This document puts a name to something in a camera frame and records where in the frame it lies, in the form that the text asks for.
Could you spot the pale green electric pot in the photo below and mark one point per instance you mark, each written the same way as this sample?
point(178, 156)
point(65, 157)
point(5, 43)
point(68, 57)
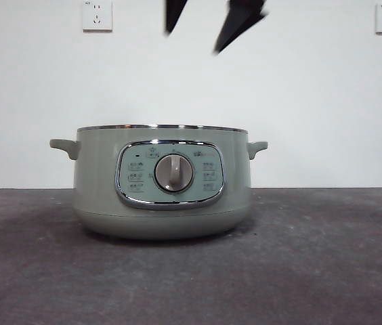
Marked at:
point(96, 189)

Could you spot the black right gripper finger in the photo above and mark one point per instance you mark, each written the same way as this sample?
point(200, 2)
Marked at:
point(174, 13)
point(242, 18)

